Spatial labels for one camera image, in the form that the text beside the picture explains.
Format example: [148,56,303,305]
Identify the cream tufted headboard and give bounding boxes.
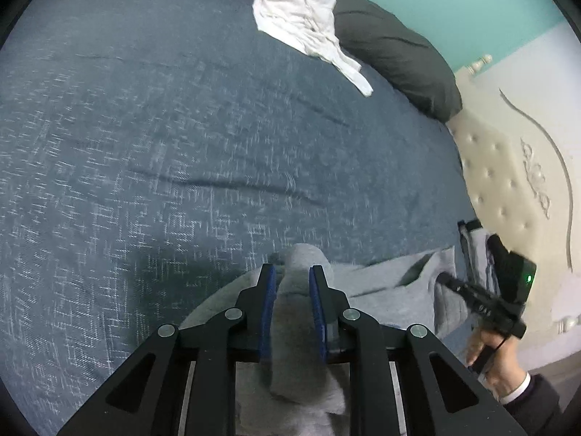
[445,53,581,364]

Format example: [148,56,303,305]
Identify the blue patterned bedspread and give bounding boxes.
[0,0,482,436]

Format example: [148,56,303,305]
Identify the dark grey long pillow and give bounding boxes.
[54,0,463,122]

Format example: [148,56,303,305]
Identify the person's right forearm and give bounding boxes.
[499,370,577,436]

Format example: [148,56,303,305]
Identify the pale white garment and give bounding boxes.
[467,227,491,291]

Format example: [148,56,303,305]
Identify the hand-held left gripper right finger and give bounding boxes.
[309,264,527,436]

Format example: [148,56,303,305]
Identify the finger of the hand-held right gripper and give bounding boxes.
[436,272,466,298]

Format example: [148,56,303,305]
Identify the white shirt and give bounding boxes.
[252,0,374,97]

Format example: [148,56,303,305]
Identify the grey fleece pants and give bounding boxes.
[179,243,470,436]

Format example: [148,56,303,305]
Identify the person's right hand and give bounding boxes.
[465,327,530,403]

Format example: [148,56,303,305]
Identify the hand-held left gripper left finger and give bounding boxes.
[57,263,277,436]

